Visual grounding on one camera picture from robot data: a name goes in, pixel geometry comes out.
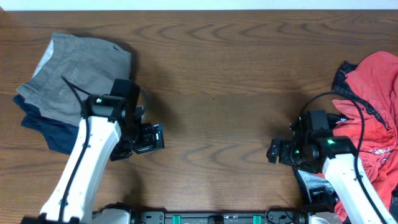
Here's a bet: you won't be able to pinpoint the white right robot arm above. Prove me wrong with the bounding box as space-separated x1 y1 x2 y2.
267 136 396 223

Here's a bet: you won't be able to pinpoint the black patterned garment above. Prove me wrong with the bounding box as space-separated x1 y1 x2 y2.
294 61 398 218

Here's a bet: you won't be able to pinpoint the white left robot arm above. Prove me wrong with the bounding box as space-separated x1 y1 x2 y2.
21 95 164 224

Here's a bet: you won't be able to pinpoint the red t-shirt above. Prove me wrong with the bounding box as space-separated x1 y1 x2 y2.
332 51 397 208

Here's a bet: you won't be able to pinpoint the folded navy blue shorts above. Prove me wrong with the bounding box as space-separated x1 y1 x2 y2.
13 95 78 155

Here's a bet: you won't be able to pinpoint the grey shorts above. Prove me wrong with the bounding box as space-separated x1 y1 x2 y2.
17 33 132 126

